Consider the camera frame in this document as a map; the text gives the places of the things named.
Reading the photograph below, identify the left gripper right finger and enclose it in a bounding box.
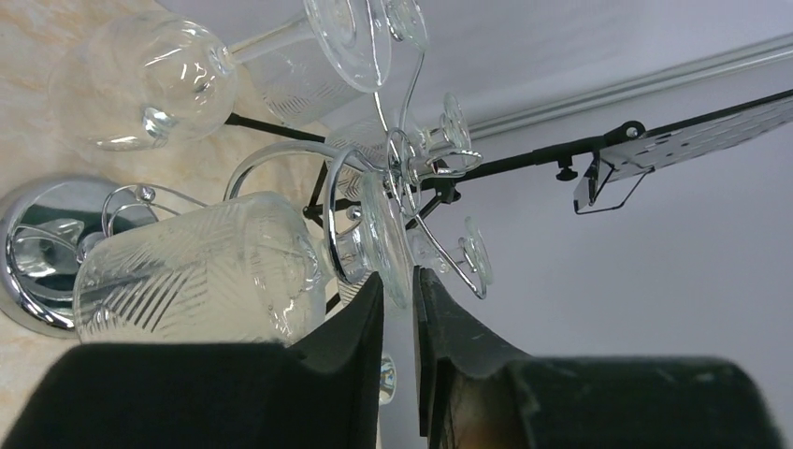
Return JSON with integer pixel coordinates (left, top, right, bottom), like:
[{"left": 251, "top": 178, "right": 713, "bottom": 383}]
[{"left": 413, "top": 268, "right": 785, "bottom": 448}]

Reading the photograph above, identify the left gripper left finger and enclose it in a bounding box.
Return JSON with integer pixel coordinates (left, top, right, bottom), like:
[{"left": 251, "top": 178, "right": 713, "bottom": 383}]
[{"left": 4, "top": 275, "right": 384, "bottom": 448}]

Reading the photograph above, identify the chrome wine glass rack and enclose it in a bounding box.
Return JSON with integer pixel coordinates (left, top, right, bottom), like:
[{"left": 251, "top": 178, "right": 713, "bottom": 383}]
[{"left": 0, "top": 0, "right": 491, "bottom": 340}]

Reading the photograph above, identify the black music stand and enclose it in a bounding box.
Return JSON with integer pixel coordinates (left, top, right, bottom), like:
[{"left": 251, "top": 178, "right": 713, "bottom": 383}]
[{"left": 224, "top": 91, "right": 792, "bottom": 308}]

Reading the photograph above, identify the aluminium frame post right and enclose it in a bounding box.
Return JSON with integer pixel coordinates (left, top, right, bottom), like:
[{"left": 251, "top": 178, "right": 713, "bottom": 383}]
[{"left": 470, "top": 34, "right": 792, "bottom": 140}]

